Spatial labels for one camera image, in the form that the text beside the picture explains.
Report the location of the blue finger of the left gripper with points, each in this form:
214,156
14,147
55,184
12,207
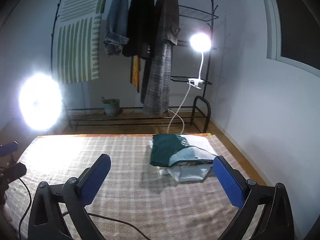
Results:
8,149

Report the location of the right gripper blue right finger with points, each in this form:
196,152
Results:
276,219

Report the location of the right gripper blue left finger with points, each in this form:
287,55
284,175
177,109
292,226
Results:
46,220

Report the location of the green white printed t-shirt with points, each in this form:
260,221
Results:
168,150

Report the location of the black metal clothes rack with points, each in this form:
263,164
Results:
199,116

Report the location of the plaid beige bed blanket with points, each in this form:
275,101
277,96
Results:
135,201

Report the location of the folded white shirt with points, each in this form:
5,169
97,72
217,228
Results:
183,173

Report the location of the potted plant green pot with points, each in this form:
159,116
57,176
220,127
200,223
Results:
111,107

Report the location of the grey plaid coat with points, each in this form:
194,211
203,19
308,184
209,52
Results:
157,71

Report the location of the yellow hanging scarf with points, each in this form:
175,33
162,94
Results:
135,72

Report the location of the green striped hanging cloth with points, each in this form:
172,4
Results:
76,40

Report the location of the blue denim jacket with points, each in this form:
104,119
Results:
116,27

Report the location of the black hanging coat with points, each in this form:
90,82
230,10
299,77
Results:
139,29

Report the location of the ring light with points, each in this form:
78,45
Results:
40,102

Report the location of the window frame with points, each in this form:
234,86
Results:
293,33

